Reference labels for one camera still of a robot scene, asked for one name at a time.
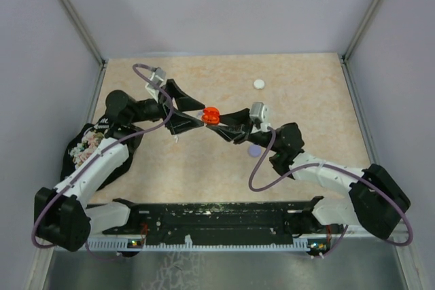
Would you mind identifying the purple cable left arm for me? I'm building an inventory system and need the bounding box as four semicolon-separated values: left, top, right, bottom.
31;63;175;262

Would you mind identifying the white earbud charging case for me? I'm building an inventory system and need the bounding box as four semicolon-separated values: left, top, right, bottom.
253;79;266;90

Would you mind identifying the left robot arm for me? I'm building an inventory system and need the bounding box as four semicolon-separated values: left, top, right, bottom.
31;79;205;252

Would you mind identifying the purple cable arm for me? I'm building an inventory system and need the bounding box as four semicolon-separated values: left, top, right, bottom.
248;126;415;259
31;63;175;262

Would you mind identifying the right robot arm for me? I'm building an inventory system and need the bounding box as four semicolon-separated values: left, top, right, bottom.
201;103;411;242

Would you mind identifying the orange earbud charging case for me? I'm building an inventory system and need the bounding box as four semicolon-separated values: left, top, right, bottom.
201;107;220;126

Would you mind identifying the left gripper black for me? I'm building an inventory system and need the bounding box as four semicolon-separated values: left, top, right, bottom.
130;79;205;134

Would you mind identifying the black floral printed cloth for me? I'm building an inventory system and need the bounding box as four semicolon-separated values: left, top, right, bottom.
60;122;145;192

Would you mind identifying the aluminium frame corner post left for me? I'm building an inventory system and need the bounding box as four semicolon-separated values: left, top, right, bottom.
36;0;109;70

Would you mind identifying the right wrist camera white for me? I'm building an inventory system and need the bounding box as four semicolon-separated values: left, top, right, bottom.
249;102;271;133

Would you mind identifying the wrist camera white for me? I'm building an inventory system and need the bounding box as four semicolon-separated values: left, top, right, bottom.
145;67;166;96
249;102;271;133

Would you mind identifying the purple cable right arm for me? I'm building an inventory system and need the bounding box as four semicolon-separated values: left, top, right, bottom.
248;126;415;259

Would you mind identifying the aluminium frame corner post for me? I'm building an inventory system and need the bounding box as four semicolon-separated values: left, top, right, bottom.
36;0;109;70
339;0;402;64

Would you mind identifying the white slotted cable duct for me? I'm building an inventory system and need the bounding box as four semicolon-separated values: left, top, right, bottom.
88;236;327;252

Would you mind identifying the aluminium frame corner post right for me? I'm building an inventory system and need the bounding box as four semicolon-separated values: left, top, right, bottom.
339;0;402;64

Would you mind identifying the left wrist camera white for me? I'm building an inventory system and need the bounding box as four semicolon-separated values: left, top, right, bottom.
145;67;166;96

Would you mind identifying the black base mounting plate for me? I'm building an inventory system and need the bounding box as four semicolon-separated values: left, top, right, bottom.
103;201;343;246

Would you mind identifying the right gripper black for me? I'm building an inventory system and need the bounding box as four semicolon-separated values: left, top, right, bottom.
207;108;281;153

